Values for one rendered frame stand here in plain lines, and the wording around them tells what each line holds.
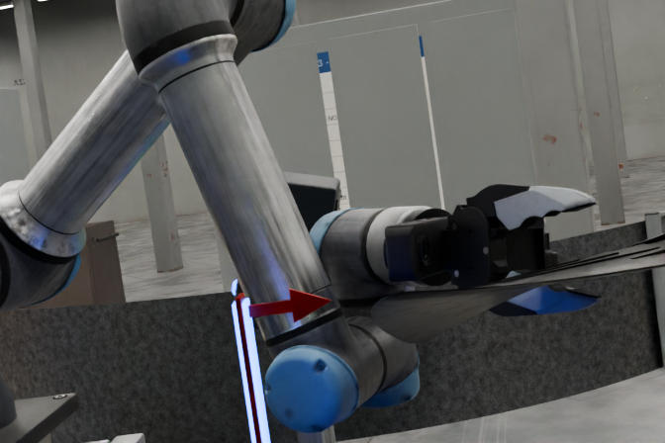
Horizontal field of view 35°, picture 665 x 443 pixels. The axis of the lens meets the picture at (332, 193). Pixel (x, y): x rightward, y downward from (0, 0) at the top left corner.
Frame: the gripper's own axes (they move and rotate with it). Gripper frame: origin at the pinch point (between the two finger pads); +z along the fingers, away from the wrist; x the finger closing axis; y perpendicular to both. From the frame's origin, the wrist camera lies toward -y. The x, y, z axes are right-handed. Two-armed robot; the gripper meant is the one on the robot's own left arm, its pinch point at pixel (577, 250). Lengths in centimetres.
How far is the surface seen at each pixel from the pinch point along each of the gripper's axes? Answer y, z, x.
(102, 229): 231, -651, 9
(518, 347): 125, -134, 35
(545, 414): 261, -257, 91
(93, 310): 41, -200, 20
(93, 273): 217, -636, 38
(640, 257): -4.5, 9.4, 0.0
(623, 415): 275, -228, 90
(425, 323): -9.2, -7.3, 4.9
